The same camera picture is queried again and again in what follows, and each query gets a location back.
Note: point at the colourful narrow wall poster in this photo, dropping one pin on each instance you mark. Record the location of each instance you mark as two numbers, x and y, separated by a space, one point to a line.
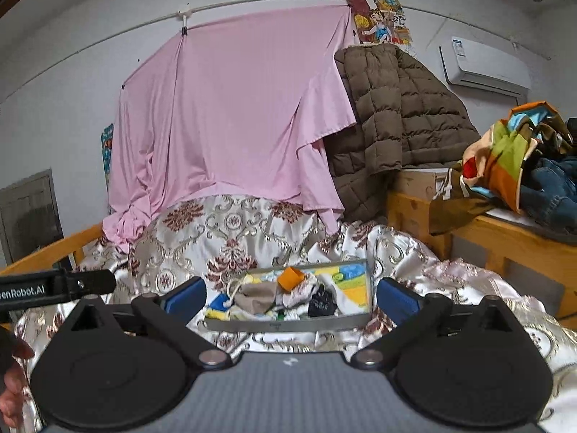
107 149

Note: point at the cartoon print tray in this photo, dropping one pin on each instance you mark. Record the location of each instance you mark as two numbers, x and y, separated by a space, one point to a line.
288 324

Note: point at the person's left hand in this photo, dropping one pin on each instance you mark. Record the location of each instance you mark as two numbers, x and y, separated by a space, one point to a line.
13 383

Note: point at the wooden bed rail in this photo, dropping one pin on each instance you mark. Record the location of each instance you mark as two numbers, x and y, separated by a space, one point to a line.
45 252

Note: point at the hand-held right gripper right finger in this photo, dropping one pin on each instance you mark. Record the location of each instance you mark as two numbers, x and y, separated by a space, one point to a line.
396 297

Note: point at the pink bed sheet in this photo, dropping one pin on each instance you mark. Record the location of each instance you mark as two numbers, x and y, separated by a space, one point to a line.
225 99

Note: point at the white air conditioner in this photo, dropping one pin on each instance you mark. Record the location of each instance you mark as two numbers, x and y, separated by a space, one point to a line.
482 65

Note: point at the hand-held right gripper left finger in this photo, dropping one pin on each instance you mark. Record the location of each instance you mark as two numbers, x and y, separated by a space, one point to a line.
185 297

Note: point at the cardboard box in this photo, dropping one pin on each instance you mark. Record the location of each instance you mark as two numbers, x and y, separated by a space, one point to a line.
419 185

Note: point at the brown puffer jacket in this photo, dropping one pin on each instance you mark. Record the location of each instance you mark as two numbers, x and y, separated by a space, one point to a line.
405 112

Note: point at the olive brown cloth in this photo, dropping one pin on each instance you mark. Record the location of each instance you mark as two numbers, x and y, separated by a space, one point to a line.
455 212

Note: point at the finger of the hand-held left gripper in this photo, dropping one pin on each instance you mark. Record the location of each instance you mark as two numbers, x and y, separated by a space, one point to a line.
90 282

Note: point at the pile of colourful clothes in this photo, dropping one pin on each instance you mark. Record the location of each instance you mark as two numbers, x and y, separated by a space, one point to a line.
500 153

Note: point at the floral satin blanket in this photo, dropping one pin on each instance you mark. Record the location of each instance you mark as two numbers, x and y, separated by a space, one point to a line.
234 225

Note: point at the small orange item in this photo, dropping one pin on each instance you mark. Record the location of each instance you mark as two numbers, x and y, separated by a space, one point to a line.
290 278

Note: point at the blue denim jeans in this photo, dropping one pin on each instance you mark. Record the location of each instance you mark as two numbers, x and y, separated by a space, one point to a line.
550 189

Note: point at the black small cloth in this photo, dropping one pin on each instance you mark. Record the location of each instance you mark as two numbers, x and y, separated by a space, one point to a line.
322 302

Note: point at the wooden bunk frame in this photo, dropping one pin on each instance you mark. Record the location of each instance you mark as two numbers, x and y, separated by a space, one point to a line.
496 243

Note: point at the cartoon wall poster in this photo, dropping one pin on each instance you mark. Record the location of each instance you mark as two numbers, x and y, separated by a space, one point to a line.
383 18

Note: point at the white sock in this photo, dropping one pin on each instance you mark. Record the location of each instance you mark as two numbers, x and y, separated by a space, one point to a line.
295 300

